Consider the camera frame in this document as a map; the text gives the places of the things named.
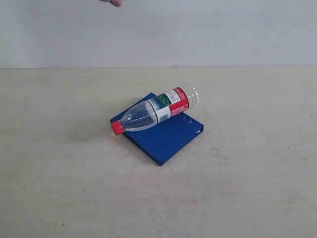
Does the clear plastic water bottle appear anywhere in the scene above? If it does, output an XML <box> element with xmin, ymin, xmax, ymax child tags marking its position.
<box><xmin>111</xmin><ymin>84</ymin><xmax>201</xmax><ymax>135</ymax></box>

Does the blue ring binder notebook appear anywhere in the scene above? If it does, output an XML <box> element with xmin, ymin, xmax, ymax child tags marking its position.
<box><xmin>110</xmin><ymin>93</ymin><xmax>204</xmax><ymax>166</ymax></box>

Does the person's bare hand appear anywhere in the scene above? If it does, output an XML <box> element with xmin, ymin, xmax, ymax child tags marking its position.
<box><xmin>101</xmin><ymin>0</ymin><xmax>122</xmax><ymax>7</ymax></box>

